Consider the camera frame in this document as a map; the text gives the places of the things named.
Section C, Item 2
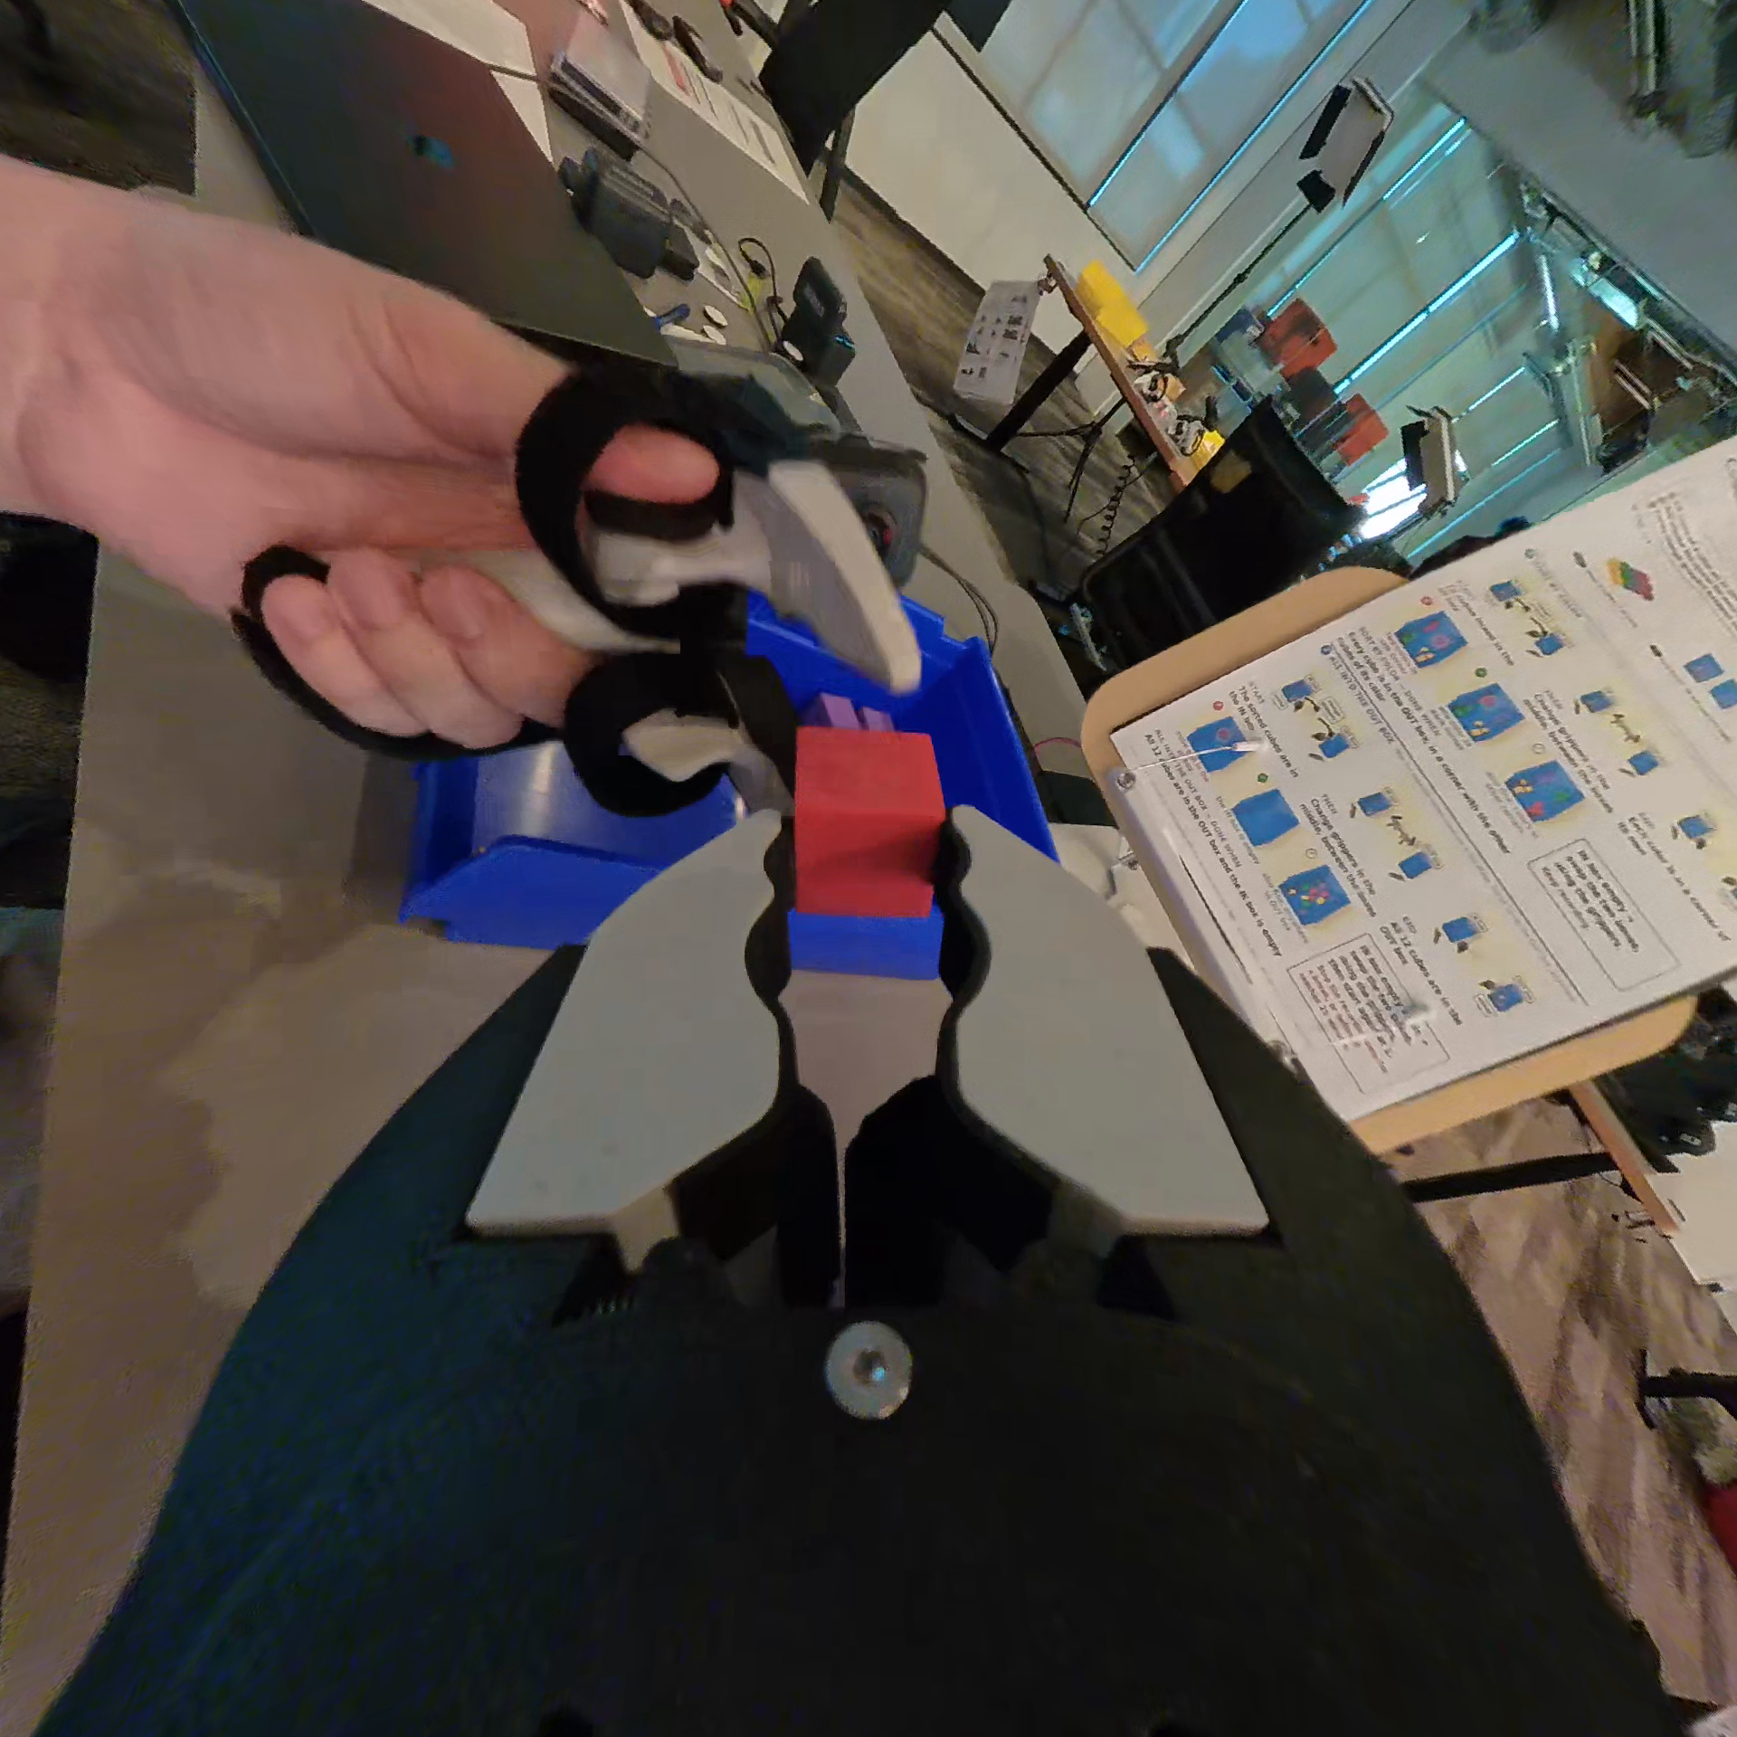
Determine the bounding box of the person's left hand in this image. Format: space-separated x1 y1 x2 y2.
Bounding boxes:
0 151 722 752

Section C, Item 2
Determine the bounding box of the wooden side table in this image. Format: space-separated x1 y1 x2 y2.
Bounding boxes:
985 255 1229 494

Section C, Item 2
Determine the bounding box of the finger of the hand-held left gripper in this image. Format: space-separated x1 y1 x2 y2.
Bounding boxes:
737 460 927 693

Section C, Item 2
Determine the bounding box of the black cabinet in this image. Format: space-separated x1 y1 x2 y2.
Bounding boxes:
1083 395 1362 671

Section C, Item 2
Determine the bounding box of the white picture sign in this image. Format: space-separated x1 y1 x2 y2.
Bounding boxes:
955 277 1043 405

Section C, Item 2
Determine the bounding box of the blue plastic bin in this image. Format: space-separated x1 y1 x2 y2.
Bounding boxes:
399 591 1062 981

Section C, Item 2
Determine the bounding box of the clear plastic case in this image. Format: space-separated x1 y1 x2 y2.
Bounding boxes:
548 46 650 140

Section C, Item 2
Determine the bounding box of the pale desk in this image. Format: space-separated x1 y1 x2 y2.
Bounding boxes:
0 0 1130 1737

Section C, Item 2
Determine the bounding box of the white printed paper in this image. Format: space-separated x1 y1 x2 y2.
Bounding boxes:
1111 435 1737 1126

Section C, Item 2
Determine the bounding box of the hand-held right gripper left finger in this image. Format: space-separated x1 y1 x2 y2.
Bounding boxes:
464 809 808 1240

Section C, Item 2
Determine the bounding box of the black electronic device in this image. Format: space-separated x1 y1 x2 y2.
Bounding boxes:
563 148 707 283

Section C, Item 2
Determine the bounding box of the yellow box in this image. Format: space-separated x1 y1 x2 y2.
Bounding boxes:
1080 259 1153 342

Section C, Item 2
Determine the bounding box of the black charger box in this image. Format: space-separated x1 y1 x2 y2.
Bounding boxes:
787 258 857 377

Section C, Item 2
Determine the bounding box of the red storage crate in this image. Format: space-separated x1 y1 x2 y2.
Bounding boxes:
1254 295 1390 464

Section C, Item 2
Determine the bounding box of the studio softbox light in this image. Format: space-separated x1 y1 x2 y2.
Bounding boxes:
1298 80 1396 213

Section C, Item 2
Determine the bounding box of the red wooden cube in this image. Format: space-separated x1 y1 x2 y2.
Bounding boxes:
792 727 948 912

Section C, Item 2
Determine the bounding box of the black chair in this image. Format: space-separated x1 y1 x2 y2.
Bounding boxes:
756 0 1015 222

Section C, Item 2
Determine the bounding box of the black laptop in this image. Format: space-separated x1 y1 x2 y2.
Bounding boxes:
176 0 676 370

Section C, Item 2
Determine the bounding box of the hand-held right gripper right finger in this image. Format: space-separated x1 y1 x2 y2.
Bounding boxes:
936 806 1275 1240

